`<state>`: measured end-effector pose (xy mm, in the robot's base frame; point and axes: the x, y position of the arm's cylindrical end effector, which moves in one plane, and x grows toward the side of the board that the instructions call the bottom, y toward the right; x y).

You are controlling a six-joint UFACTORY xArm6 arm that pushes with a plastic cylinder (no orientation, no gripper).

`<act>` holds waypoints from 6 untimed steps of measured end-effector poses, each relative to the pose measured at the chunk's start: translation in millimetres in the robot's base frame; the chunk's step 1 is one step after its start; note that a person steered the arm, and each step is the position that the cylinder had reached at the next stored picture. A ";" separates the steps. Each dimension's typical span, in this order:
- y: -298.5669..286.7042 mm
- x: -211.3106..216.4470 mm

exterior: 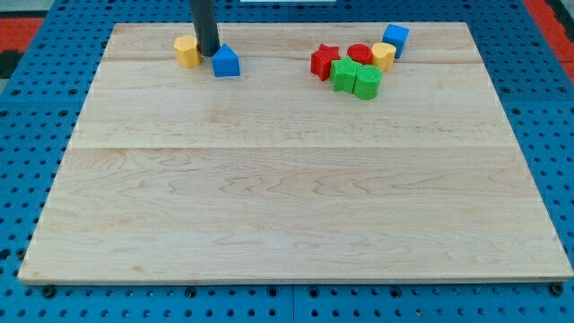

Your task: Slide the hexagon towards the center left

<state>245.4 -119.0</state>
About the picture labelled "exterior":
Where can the yellow hexagon block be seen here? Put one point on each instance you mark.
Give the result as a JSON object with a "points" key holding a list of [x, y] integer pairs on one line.
{"points": [[187, 51]]}

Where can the green star block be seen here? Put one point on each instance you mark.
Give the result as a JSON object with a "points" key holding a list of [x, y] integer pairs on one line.
{"points": [[343, 74]]}

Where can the red star block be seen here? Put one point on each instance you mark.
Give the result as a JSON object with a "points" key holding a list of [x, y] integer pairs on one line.
{"points": [[321, 60]]}

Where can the green cylinder block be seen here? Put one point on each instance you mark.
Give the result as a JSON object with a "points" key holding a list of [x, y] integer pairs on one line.
{"points": [[367, 82]]}

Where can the light wooden board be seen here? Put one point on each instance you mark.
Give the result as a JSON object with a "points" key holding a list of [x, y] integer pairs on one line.
{"points": [[175, 176]]}

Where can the blue triangle block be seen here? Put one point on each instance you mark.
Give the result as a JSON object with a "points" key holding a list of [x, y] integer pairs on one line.
{"points": [[225, 62]]}

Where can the red cylinder block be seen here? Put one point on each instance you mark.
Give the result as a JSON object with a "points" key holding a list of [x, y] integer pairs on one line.
{"points": [[360, 53]]}

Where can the yellow heart block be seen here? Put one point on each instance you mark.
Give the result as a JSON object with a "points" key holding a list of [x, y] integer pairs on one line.
{"points": [[383, 55]]}

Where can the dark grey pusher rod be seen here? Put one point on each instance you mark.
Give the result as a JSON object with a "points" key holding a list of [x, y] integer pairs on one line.
{"points": [[205, 25]]}

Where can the blue cube block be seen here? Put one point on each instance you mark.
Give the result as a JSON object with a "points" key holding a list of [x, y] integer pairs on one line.
{"points": [[397, 36]]}

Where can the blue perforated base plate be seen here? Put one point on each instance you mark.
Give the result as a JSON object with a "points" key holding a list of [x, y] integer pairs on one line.
{"points": [[41, 102]]}

